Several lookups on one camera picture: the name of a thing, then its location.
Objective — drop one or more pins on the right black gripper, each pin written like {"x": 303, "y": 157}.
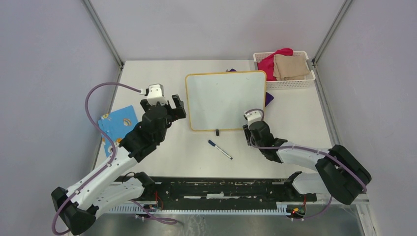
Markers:
{"x": 248, "y": 133}

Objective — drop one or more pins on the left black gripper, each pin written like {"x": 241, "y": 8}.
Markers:
{"x": 177, "y": 112}

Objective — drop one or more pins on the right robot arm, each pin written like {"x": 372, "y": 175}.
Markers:
{"x": 335, "y": 170}

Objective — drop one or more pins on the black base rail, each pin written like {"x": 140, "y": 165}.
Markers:
{"x": 194, "y": 193}

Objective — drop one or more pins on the beige cloth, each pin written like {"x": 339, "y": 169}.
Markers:
{"x": 289, "y": 68}

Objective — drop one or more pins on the red cloth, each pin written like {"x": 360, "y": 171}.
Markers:
{"x": 267, "y": 64}

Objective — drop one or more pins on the white plastic basket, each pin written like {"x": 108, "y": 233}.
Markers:
{"x": 308, "y": 80}

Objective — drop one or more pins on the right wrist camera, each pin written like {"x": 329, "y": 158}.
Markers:
{"x": 253, "y": 115}

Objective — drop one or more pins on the yellow framed whiteboard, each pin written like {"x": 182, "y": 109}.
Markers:
{"x": 218, "y": 100}

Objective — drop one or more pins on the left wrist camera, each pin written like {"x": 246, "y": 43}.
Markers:
{"x": 155, "y": 95}

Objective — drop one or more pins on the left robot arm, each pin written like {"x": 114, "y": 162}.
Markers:
{"x": 81, "y": 204}

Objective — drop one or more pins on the blue capped whiteboard marker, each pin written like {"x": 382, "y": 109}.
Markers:
{"x": 220, "y": 149}

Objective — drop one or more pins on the purple cloth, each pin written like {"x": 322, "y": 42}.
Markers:
{"x": 268, "y": 96}

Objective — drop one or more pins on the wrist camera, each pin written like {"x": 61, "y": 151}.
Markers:
{"x": 155, "y": 95}
{"x": 253, "y": 115}

